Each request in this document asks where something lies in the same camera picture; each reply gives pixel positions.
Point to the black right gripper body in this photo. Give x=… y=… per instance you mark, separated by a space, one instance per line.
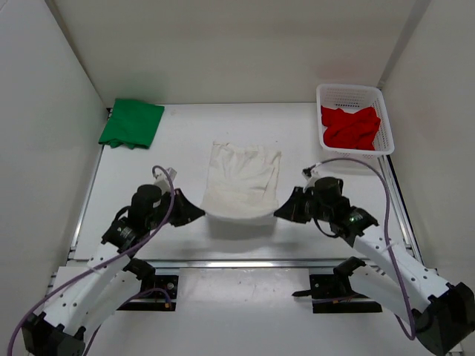
x=318 y=211

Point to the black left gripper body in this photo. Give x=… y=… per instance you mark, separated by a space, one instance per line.
x=154 y=220

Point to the white t shirt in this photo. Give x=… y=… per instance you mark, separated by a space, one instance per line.
x=242 y=183

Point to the green t shirt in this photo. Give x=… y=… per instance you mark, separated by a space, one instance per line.
x=132 y=123

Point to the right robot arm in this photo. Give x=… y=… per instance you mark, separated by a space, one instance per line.
x=439 y=313

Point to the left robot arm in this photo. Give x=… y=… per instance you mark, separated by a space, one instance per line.
x=114 y=275

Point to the red t shirt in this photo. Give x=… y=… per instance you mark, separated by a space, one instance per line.
x=354 y=131

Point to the white plastic basket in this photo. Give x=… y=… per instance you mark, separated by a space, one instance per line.
x=352 y=98

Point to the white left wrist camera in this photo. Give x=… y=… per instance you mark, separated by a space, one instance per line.
x=162 y=178

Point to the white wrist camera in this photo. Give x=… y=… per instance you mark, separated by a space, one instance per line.
x=311 y=175
x=162 y=178

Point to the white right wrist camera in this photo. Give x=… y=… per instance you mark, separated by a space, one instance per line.
x=311 y=175

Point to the aluminium table rail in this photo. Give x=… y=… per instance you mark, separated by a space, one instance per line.
x=246 y=264

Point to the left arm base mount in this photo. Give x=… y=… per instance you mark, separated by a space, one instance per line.
x=157 y=293

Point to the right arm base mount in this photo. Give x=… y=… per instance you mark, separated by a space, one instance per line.
x=331 y=292

